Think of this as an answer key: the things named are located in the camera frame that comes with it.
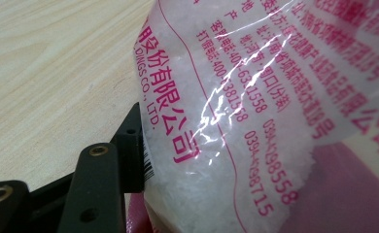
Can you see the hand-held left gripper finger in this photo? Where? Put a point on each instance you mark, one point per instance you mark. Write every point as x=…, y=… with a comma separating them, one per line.
x=130, y=152

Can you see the pink and white plastic bag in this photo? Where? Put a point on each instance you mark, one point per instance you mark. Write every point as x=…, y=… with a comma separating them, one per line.
x=242, y=113

